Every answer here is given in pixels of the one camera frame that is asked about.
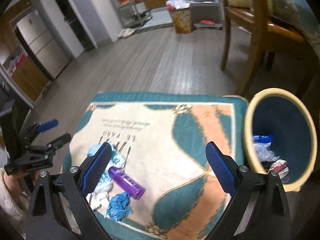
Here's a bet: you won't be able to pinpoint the blue bin with cream rim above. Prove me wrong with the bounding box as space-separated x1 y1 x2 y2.
242 88 317 192

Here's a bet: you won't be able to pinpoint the wooden dining chair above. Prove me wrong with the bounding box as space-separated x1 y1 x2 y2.
220 0 319 98

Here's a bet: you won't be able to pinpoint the blue plastic wrapper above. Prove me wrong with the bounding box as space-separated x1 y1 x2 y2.
252 134 273 144

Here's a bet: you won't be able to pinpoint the teal patterned floor rug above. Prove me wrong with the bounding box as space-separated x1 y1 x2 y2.
62 93 247 239

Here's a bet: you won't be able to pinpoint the orange patterned waste bin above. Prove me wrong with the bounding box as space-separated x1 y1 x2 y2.
165 0 194 34

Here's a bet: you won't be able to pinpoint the white tissue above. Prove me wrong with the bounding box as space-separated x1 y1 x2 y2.
86 181 113 210

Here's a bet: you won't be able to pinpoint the clear plastic bag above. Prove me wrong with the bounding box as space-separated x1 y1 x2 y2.
253 142 279 163

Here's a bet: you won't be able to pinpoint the white slippers on floor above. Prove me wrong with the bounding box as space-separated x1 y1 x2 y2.
118 28 136 38

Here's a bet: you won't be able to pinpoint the blue glove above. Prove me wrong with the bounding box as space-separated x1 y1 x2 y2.
106 192 132 222

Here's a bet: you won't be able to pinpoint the silver refrigerator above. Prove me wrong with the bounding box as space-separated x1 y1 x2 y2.
15 10 69 80

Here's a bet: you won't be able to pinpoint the teal lace-trimmed tablecloth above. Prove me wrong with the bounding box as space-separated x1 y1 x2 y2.
272 0 319 55

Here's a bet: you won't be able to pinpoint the purple plastic bottle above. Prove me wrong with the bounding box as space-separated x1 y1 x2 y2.
108 166 146 200

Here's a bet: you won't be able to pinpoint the grey metal storage shelf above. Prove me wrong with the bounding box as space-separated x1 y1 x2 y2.
111 0 152 28

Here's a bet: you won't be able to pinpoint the light blue face mask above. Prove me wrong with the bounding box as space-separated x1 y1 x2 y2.
95 142 125 191

